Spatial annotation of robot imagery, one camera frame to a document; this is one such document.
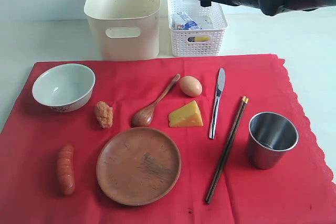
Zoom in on yellow orange fruit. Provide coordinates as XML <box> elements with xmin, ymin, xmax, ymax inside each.
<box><xmin>194</xmin><ymin>36</ymin><xmax>210</xmax><ymax>42</ymax></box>

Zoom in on blue white milk carton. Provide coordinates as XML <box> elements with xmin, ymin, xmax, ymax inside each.
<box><xmin>172</xmin><ymin>12</ymin><xmax>201</xmax><ymax>30</ymax></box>

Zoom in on brown egg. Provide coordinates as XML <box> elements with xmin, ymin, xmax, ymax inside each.
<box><xmin>180</xmin><ymin>76</ymin><xmax>203</xmax><ymax>97</ymax></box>

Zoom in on yellow cheese wedge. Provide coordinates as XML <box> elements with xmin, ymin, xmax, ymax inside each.
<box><xmin>168</xmin><ymin>100</ymin><xmax>203</xmax><ymax>127</ymax></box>

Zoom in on fried chicken nugget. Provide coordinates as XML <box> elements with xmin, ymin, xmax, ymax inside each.
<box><xmin>95</xmin><ymin>101</ymin><xmax>113</xmax><ymax>129</ymax></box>

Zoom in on white perforated plastic basket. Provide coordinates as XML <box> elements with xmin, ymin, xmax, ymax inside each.
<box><xmin>167</xmin><ymin>0</ymin><xmax>228</xmax><ymax>57</ymax></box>

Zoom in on silver table knife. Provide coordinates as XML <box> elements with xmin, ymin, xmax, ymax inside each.
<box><xmin>208</xmin><ymin>68</ymin><xmax>226</xmax><ymax>139</ymax></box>

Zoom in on cream plastic bin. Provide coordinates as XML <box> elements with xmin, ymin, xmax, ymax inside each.
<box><xmin>84</xmin><ymin>0</ymin><xmax>160</xmax><ymax>61</ymax></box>

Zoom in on right dark wooden chopstick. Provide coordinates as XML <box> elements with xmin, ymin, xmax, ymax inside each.
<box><xmin>206</xmin><ymin>97</ymin><xmax>249</xmax><ymax>205</ymax></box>

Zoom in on dark wooden chopstick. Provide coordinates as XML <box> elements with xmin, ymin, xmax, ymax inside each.
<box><xmin>206</xmin><ymin>97</ymin><xmax>249</xmax><ymax>205</ymax></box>
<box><xmin>204</xmin><ymin>95</ymin><xmax>246</xmax><ymax>204</ymax></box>

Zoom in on stainless steel cup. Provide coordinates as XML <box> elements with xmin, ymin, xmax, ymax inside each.
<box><xmin>247</xmin><ymin>112</ymin><xmax>299</xmax><ymax>169</ymax></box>

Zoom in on red table cloth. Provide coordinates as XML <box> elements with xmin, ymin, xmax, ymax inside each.
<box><xmin>1</xmin><ymin>55</ymin><xmax>335</xmax><ymax>223</ymax></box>

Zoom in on wooden spoon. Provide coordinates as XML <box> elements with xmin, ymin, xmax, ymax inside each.
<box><xmin>131</xmin><ymin>73</ymin><xmax>181</xmax><ymax>127</ymax></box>

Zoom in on left dark wooden chopstick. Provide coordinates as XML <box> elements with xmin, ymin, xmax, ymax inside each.
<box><xmin>204</xmin><ymin>95</ymin><xmax>246</xmax><ymax>204</ymax></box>

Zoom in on white ceramic bowl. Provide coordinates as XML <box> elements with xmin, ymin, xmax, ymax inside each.
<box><xmin>32</xmin><ymin>63</ymin><xmax>96</xmax><ymax>113</ymax></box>

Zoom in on brown wooden plate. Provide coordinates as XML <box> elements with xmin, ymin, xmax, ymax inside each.
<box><xmin>96</xmin><ymin>127</ymin><xmax>182</xmax><ymax>206</ymax></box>

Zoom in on red sausage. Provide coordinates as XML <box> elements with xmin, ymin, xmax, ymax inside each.
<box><xmin>56</xmin><ymin>144</ymin><xmax>75</xmax><ymax>195</ymax></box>

